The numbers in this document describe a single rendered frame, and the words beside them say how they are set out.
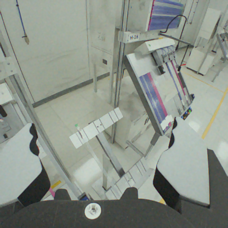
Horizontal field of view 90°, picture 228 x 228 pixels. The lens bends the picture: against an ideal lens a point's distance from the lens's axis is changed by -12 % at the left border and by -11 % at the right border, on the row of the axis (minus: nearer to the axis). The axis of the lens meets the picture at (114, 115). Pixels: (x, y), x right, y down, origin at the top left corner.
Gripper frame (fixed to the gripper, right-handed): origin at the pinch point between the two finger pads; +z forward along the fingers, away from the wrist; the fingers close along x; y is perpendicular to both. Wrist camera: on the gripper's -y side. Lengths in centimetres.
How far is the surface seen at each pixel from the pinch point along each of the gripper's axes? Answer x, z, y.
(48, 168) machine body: -49, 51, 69
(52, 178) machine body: -44, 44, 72
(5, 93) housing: -43, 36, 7
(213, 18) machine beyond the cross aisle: 264, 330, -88
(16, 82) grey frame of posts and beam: -43, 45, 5
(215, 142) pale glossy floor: 166, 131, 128
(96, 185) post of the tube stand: -22, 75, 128
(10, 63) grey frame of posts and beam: -39, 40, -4
